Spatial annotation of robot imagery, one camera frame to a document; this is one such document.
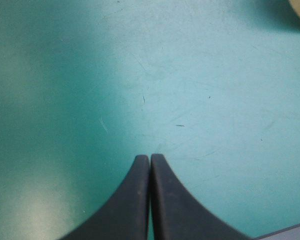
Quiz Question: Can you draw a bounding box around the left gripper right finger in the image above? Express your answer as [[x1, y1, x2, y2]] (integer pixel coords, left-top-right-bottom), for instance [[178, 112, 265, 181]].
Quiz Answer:
[[150, 152, 254, 240]]

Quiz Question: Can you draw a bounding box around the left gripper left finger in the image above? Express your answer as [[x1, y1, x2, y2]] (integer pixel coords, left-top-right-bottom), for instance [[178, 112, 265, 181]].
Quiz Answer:
[[55, 154, 151, 240]]

